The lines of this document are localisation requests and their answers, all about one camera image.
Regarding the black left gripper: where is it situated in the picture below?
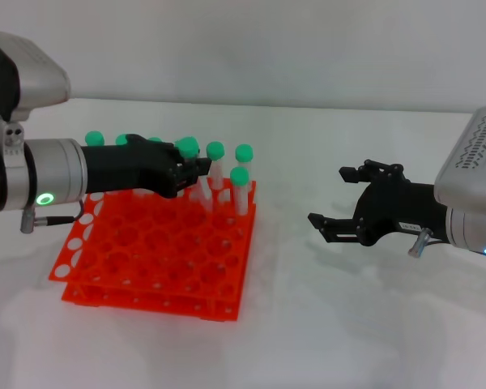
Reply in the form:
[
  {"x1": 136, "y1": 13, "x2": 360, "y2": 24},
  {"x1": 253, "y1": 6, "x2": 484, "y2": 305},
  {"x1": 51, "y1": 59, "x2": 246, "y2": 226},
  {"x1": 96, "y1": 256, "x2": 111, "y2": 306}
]
[{"x1": 80, "y1": 134, "x2": 213, "y2": 200}]

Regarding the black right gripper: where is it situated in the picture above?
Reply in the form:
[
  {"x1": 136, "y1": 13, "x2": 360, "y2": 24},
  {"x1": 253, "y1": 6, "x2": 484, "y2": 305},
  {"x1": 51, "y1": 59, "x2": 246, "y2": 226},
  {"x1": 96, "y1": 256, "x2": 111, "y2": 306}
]
[{"x1": 307, "y1": 159, "x2": 450, "y2": 248}]

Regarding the orange-red test tube rack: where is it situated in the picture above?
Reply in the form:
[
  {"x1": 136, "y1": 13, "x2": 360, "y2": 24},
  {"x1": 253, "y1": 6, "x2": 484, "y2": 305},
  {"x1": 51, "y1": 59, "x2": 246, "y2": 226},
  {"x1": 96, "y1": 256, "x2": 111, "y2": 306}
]
[{"x1": 47, "y1": 173, "x2": 257, "y2": 323}]

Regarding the black cable with silver plug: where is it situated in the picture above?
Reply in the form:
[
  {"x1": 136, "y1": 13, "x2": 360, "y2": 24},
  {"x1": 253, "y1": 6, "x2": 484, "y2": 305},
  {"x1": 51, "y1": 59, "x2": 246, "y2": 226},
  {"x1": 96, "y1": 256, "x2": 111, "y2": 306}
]
[
  {"x1": 407, "y1": 227, "x2": 446, "y2": 258},
  {"x1": 19, "y1": 198, "x2": 86, "y2": 234}
]

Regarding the silver vented right wrist camera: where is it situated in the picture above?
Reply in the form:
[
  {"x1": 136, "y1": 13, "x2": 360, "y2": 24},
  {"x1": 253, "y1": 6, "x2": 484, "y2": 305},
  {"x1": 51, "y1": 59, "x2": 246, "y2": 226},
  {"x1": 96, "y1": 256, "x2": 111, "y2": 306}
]
[{"x1": 433, "y1": 103, "x2": 486, "y2": 220}]

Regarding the silver vented wrist camera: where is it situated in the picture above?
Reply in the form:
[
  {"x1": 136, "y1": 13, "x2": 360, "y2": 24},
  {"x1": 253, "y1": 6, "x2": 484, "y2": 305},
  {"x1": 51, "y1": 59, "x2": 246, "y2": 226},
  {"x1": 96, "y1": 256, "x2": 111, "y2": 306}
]
[
  {"x1": 0, "y1": 30, "x2": 72, "y2": 122},
  {"x1": 433, "y1": 103, "x2": 486, "y2": 220}
]

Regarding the silver vented left wrist camera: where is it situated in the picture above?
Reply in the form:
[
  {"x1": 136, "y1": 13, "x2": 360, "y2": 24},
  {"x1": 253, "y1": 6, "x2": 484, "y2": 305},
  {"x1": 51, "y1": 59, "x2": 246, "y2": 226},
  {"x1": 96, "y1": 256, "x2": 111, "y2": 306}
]
[{"x1": 0, "y1": 30, "x2": 72, "y2": 122}]

